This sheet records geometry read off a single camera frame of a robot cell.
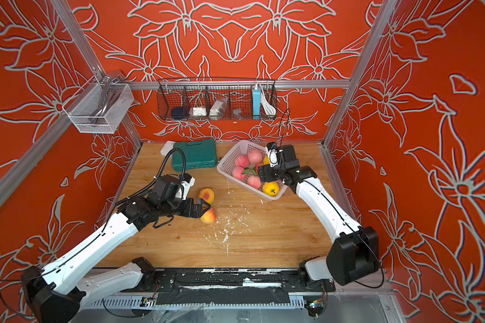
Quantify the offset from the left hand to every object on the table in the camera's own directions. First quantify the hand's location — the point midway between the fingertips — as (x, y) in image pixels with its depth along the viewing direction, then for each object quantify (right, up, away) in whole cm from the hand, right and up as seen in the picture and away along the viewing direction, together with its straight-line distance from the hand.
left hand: (200, 203), depth 75 cm
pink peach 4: (+22, +6, +21) cm, 31 cm away
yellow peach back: (+28, +16, +25) cm, 41 cm away
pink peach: (+16, +16, +29) cm, 37 cm away
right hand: (+25, +14, +8) cm, 29 cm away
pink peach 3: (+14, +10, +24) cm, 29 cm away
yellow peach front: (+29, +3, +17) cm, 34 cm away
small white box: (-28, +24, +41) cm, 55 cm away
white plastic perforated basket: (+8, +14, +27) cm, 31 cm away
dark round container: (-16, +40, +23) cm, 49 cm away
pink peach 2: (+22, +18, +26) cm, 39 cm away
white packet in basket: (-3, +38, +11) cm, 39 cm away
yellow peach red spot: (0, 0, +15) cm, 15 cm away
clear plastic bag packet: (+4, +39, +16) cm, 42 cm away
